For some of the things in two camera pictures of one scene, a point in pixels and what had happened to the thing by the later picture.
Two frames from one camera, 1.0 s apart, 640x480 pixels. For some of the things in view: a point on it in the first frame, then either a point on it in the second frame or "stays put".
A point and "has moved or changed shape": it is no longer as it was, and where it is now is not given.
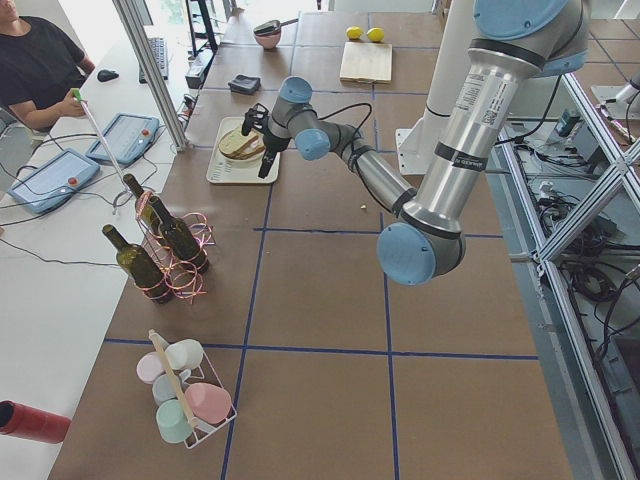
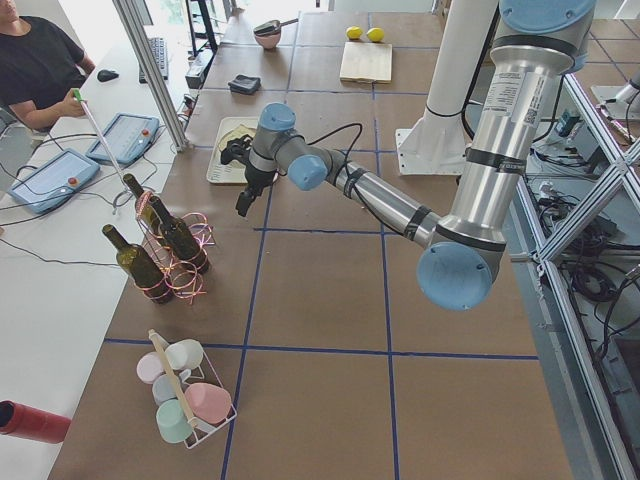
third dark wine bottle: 145,207 stays put
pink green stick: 100,138 stays put
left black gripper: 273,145 -> 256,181
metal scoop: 272,26 stays put
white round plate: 249,160 has moved or changed shape
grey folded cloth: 244,83 stays put
